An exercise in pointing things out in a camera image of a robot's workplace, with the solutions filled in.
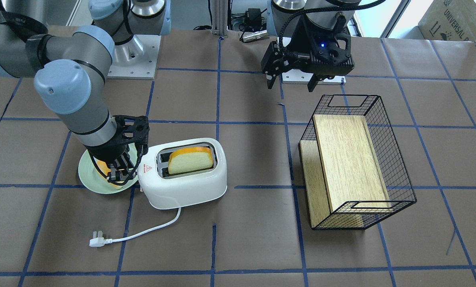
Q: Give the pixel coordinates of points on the black power adapter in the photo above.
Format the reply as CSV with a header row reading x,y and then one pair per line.
x,y
253,17

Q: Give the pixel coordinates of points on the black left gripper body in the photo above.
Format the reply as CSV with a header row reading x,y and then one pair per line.
x,y
302,41

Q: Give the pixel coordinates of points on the cardboard box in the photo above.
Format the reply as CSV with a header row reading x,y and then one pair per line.
x,y
449,20

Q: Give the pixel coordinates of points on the black wire basket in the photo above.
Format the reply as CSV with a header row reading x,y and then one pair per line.
x,y
391,163

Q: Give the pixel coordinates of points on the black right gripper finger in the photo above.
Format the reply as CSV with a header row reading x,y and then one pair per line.
x,y
128,170
114,175

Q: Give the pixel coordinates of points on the light green plate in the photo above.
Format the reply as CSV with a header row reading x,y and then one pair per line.
x,y
93,181

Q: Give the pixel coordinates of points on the wooden two-tier shelf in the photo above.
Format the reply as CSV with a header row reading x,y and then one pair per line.
x,y
344,185

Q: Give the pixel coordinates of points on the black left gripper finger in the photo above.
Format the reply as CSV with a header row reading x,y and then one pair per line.
x,y
313,82
270,80

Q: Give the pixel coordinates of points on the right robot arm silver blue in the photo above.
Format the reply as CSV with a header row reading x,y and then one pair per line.
x,y
70,73

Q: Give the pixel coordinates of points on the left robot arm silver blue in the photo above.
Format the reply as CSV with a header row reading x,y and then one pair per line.
x,y
283,15

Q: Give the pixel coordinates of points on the yellow toast slice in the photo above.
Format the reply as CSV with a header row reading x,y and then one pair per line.
x,y
189,159

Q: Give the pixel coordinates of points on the white two-slot toaster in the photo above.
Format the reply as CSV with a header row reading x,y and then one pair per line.
x,y
165,191

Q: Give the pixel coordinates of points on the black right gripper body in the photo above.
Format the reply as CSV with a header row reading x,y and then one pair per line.
x,y
105,152

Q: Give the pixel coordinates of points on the aluminium frame post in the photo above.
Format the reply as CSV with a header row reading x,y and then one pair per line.
x,y
220,16

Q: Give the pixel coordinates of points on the orange object on plate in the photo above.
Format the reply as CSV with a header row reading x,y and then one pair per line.
x,y
102,170

